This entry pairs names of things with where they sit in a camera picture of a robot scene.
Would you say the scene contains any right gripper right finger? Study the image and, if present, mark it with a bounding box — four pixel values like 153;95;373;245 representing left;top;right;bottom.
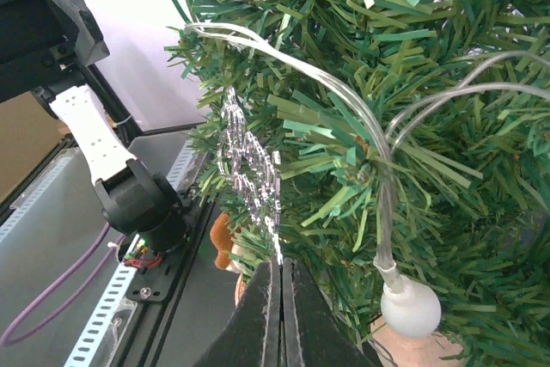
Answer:
281;258;374;366

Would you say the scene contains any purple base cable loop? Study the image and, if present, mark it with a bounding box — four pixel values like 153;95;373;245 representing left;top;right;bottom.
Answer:
0;220;128;347

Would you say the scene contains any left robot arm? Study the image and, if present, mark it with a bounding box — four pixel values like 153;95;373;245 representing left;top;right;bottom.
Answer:
1;0;187;254

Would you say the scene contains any string of white lights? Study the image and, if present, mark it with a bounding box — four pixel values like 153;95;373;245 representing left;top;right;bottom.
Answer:
182;0;550;340

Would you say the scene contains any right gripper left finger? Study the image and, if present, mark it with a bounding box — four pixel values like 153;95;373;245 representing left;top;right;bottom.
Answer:
195;258;282;367

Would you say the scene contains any light blue slotted cable duct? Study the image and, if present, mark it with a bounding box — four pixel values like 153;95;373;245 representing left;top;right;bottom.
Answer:
0;138;203;367

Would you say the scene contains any small green christmas tree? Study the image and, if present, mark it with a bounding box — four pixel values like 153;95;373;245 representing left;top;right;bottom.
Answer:
168;0;549;366

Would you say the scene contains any brown white plush ornament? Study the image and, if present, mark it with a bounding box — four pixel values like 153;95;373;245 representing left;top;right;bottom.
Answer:
210;212;245;273

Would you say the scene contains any silver merry christmas sign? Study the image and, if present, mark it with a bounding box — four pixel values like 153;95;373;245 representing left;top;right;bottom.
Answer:
217;88;284;264

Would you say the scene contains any black aluminium rail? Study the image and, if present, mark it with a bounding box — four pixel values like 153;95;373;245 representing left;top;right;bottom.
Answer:
95;131;217;366

